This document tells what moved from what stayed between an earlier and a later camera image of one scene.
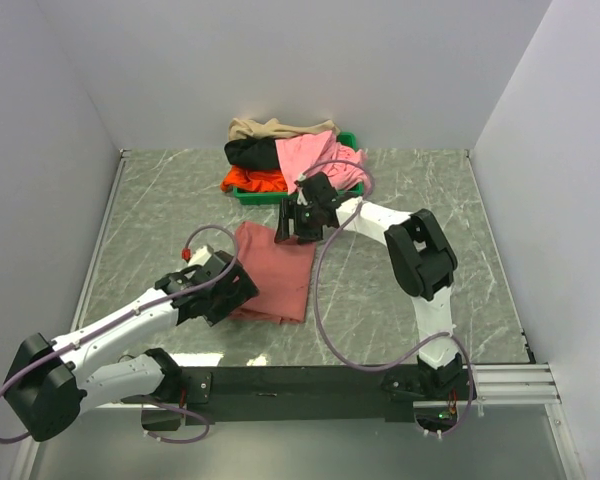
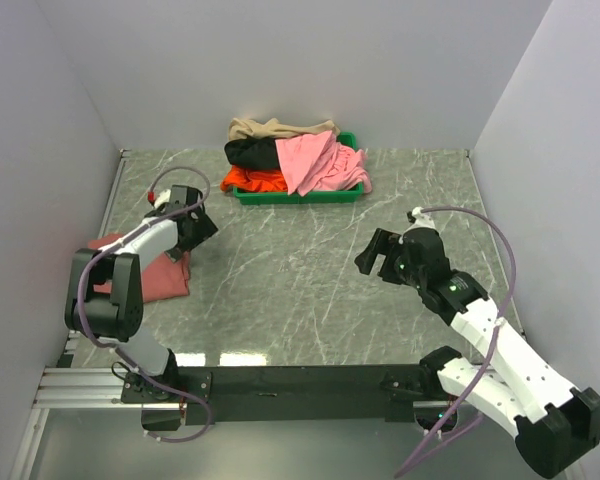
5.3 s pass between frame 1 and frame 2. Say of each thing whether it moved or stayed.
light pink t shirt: stayed
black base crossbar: stayed
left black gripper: moved
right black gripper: moved
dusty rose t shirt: moved
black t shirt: stayed
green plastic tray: stayed
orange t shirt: stayed
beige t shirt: stayed
